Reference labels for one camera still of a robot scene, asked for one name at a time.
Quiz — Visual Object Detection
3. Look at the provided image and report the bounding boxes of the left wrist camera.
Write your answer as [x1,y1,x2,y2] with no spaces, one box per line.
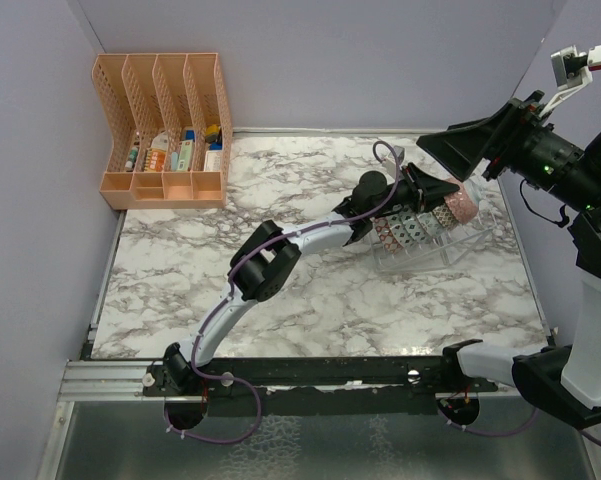
[383,146,405,175]

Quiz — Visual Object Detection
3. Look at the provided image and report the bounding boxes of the green leaf pattern bowl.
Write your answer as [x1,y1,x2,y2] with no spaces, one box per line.
[444,177,482,225]

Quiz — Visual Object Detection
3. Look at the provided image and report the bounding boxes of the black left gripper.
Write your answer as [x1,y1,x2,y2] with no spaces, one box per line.
[367,162,458,219]

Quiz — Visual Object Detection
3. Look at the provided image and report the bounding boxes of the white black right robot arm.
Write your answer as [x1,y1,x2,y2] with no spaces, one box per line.
[417,91,601,431]

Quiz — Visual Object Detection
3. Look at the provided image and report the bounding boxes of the brown flower pattern bowl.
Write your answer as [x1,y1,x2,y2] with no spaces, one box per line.
[432,205,459,230]

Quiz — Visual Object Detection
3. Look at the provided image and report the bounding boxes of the peach plastic desk organizer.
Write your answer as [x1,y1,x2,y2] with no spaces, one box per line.
[92,53,233,211]

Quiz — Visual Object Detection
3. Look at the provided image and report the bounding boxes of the red diamond pattern bowl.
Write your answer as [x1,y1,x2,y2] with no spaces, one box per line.
[399,210,429,244]

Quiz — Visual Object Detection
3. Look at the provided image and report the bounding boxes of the blue triangle pattern bowl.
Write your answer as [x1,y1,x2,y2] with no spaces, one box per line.
[386,214,413,249]

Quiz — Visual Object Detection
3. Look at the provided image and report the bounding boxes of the items in organizer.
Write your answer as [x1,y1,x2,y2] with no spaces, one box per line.
[124,124,223,173]

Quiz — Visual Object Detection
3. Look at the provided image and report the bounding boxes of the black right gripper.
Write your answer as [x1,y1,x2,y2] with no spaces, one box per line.
[418,89,601,212]

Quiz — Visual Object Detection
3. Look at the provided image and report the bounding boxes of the red quatrefoil pattern bowl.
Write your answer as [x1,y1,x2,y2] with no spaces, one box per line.
[374,217,401,255]

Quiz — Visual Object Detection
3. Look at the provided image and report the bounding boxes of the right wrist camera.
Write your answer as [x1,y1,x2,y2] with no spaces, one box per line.
[540,45,601,118]

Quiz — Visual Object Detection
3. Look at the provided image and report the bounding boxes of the white wire dish rack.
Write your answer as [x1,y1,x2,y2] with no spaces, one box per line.
[368,186,495,274]

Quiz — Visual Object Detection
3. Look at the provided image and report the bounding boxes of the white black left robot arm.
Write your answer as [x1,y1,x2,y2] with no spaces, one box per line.
[163,163,460,395]

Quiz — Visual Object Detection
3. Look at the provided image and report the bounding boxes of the red zigzag pattern bowl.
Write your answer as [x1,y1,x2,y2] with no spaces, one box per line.
[417,212,445,237]

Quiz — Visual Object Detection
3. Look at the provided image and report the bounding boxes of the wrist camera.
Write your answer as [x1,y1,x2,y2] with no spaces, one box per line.
[383,146,405,175]
[540,45,601,118]

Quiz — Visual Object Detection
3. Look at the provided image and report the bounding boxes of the aluminium extrusion rail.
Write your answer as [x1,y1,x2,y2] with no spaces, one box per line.
[58,361,150,402]

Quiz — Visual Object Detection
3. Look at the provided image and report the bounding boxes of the black mounting base rail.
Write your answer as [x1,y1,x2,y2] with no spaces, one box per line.
[143,355,497,417]

